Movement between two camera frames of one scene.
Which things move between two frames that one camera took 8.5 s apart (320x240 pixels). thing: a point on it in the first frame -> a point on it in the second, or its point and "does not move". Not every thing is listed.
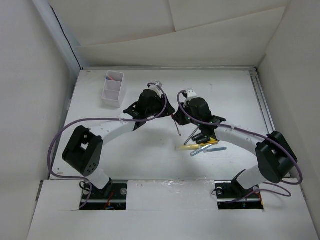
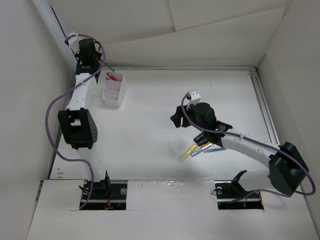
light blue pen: [204, 147] does not move
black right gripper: [179, 117] does not move
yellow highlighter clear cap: [187, 147] -> [188, 152]
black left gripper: [168, 110] -> [98, 55]
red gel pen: [177, 128] -> [111, 77]
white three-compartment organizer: [115, 89] does not move
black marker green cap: [197, 137] does not move
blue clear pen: [214, 149] does not move
